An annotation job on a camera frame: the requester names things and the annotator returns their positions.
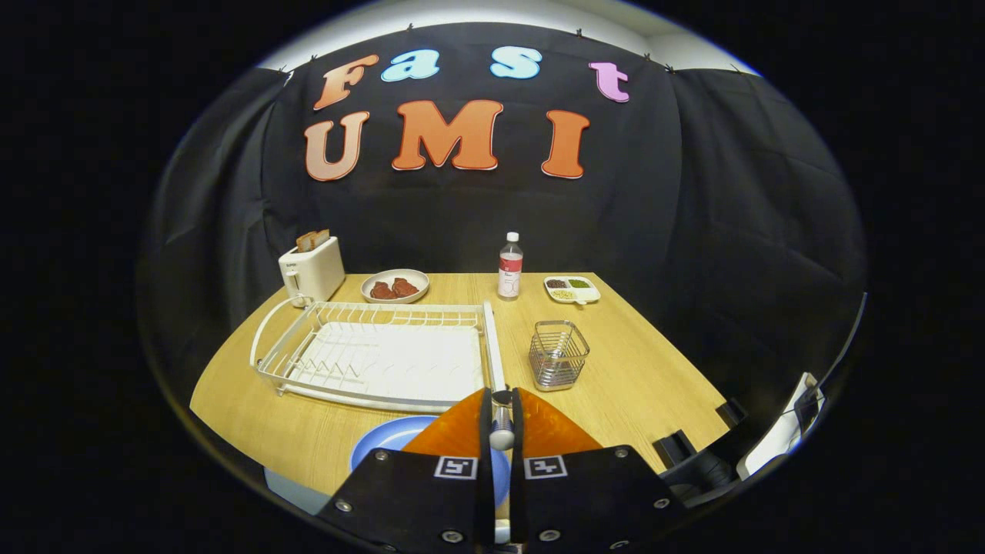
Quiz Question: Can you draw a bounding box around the white drip tray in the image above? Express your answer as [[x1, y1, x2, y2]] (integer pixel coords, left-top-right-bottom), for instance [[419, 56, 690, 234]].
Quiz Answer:
[[296, 322, 486, 402]]

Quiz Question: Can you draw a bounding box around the beige round dish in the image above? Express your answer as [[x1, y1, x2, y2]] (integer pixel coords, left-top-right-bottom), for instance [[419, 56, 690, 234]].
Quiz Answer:
[[360, 269, 430, 304]]

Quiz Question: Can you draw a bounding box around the white wire dish rack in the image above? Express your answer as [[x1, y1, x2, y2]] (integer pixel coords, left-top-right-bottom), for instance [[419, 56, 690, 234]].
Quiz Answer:
[[250, 296, 509, 416]]

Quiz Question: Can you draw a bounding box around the metal wire basket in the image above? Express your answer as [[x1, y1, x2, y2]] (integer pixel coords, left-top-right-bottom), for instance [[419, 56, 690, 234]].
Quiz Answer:
[[529, 320, 591, 392]]

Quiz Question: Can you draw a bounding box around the clear plastic bottle red label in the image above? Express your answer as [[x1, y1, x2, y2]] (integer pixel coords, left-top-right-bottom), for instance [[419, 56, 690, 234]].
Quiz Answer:
[[497, 232, 524, 301]]

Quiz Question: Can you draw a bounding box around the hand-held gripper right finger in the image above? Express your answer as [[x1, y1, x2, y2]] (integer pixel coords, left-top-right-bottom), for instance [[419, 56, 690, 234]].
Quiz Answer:
[[509, 387, 687, 554]]

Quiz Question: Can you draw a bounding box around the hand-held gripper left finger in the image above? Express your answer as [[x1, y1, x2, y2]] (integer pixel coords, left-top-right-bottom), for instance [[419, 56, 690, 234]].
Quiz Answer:
[[316, 387, 493, 554]]

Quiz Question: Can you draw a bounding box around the white toaster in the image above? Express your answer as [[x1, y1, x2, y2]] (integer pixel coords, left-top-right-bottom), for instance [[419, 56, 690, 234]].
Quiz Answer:
[[278, 235, 346, 307]]

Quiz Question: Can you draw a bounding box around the white divided bean dish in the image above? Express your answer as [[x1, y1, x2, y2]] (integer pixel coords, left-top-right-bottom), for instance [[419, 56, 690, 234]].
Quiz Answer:
[[543, 275, 602, 305]]

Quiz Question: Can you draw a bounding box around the blue plate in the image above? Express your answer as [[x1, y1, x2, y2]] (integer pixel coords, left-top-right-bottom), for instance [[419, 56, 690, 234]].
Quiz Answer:
[[350, 415, 513, 509]]

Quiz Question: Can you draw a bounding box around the row of small cloth clips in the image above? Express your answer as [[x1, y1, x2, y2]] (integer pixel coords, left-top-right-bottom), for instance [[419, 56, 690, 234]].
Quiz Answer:
[[285, 23, 678, 76]]

